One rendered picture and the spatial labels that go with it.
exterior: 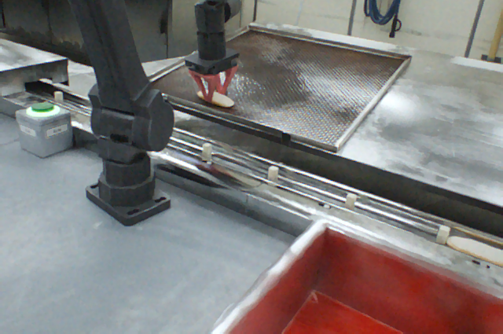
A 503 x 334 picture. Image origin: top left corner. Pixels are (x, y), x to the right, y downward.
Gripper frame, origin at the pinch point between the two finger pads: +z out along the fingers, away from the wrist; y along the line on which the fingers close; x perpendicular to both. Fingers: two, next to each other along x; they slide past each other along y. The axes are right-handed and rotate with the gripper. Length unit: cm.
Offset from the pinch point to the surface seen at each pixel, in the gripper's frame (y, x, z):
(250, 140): -1.8, 8.5, 9.0
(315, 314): 30, 47, 2
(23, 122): 34.1, -15.4, -2.8
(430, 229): 6, 51, 3
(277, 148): -3.0, 15.2, 9.0
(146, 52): -143, -227, 89
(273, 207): 19.7, 31.7, 1.0
